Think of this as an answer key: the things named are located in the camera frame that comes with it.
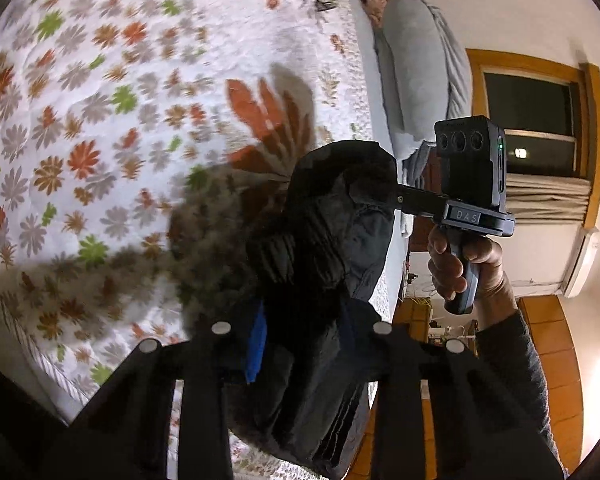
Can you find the beige curtain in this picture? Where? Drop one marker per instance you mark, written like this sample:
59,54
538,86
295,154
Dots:
545,200

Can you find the wood-framed window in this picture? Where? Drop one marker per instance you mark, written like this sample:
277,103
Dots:
525,105

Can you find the floral patterned quilt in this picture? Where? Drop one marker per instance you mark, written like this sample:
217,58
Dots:
105,110

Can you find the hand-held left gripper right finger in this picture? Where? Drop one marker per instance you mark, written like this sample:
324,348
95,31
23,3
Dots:
390,360

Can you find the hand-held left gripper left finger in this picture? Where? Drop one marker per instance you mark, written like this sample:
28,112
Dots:
256,345

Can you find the white air conditioner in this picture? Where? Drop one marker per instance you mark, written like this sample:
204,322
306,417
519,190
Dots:
585,260

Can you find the wooden desk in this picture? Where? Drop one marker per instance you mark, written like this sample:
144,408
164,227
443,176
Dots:
415,312

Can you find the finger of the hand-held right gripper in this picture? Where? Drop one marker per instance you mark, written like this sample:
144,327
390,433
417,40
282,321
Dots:
422,202

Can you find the black pants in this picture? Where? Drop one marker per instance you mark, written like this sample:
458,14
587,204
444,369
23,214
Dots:
320,240

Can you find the person's right hand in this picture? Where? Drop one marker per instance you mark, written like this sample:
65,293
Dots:
495,270

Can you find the person's right forearm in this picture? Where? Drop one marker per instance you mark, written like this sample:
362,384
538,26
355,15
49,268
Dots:
515,370

